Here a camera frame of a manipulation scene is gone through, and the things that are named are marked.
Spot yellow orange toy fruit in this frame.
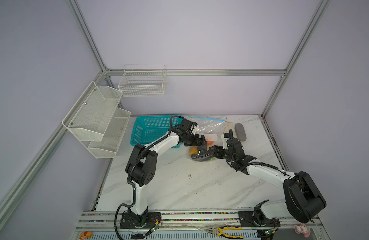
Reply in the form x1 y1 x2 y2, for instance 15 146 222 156
189 146 198 156

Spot black toy avocado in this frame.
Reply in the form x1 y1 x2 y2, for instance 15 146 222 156
190 152 214 162

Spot clear zip bag blue zipper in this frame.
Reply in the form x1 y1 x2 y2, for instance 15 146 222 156
188 116 227 163

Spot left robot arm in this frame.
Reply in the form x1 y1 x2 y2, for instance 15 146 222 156
120 115 206 218

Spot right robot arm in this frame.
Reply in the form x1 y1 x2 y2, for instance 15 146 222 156
207 130 327 227

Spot grey oval stone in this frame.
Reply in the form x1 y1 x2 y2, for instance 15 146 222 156
234 123 247 142

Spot white work glove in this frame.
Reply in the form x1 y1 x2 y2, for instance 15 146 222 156
223 118 235 133

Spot teal plastic basket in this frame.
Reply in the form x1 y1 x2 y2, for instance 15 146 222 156
130 115 183 146

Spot white mesh shelf lower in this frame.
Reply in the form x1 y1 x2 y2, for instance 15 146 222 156
88 108 131 159

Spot white mesh shelf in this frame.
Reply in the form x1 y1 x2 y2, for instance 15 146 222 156
62 82 123 142
88 108 131 159

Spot white mesh shelf upper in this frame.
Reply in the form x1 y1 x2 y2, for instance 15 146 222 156
62 82 123 142

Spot pink toy figure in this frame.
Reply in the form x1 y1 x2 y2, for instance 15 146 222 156
294 223 311 238

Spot yellow toy figure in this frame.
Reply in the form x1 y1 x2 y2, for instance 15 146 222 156
79 232 93 240

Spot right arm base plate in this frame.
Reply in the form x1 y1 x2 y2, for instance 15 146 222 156
238 211 280 228

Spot white wire basket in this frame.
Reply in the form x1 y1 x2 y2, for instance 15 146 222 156
118 65 167 97

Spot yellow handled pliers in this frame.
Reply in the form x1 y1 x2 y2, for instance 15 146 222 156
204 226 244 240

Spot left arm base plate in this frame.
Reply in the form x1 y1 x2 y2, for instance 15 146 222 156
119 210 162 229

